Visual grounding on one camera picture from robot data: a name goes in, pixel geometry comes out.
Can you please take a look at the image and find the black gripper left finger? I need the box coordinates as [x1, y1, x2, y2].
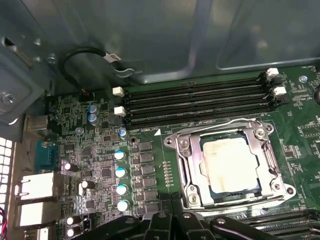
[74, 194, 174, 240]

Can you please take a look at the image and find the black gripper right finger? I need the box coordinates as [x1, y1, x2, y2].
[172, 194, 278, 240]

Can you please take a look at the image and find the metal socket cover frame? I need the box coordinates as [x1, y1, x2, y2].
[186, 124, 276, 208]

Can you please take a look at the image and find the silver-topped CPU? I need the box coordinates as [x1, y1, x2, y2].
[199, 133, 262, 196]

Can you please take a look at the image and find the CPU socket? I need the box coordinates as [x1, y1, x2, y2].
[163, 117, 297, 213]

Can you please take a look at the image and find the RAM slot with black latches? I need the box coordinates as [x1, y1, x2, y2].
[115, 77, 283, 110]
[114, 96, 291, 128]

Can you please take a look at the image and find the black silver-top capacitor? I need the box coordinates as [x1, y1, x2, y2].
[66, 215, 82, 226]
[60, 157, 80, 173]
[66, 226, 82, 238]
[78, 180, 96, 196]

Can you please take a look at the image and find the silver port block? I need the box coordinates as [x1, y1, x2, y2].
[14, 202, 60, 228]
[14, 172, 63, 201]
[24, 227, 51, 240]

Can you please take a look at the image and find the blue port connector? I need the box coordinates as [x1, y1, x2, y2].
[34, 139, 60, 174]

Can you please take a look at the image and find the green motherboard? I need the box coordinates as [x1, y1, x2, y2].
[44, 63, 320, 240]

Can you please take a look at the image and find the small silver port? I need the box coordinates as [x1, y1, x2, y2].
[23, 114, 49, 133]

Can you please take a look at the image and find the black and silver PC case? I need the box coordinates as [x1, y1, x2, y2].
[0, 0, 320, 240]

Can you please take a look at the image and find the black wire with white label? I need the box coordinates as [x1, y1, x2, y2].
[59, 47, 122, 97]

